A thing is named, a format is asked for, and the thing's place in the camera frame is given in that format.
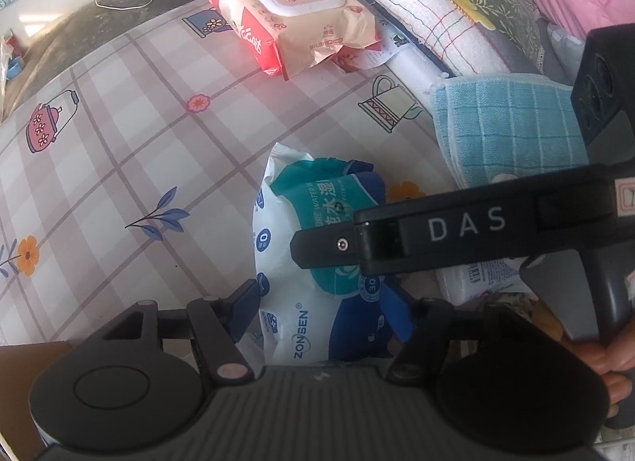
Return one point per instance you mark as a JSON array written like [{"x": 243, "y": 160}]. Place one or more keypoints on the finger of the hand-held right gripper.
[{"x": 322, "y": 247}]

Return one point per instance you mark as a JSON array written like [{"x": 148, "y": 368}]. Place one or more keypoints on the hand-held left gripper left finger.
[{"x": 248, "y": 299}]

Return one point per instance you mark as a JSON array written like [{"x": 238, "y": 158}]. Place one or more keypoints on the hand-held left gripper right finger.
[{"x": 397, "y": 312}]

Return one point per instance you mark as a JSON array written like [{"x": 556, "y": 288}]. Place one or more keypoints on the blue wet wipes pack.
[{"x": 302, "y": 193}]

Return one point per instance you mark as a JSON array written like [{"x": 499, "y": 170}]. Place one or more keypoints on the teal checked towel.
[{"x": 496, "y": 128}]

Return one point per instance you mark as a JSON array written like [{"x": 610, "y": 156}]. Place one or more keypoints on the person's right hand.
[{"x": 593, "y": 352}]

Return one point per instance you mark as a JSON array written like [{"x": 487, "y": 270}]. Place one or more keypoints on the white labelled container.
[{"x": 476, "y": 281}]

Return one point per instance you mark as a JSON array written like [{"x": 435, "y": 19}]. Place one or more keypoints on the beige crumpled item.
[{"x": 543, "y": 318}]

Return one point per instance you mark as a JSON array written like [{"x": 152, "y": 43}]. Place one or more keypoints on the plaid printed bed mat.
[{"x": 124, "y": 143}]

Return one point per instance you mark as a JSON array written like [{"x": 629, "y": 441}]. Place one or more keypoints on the white rolled calendar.
[{"x": 416, "y": 69}]

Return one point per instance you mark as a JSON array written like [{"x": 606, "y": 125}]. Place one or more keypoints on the red wet wipes pack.
[{"x": 278, "y": 24}]

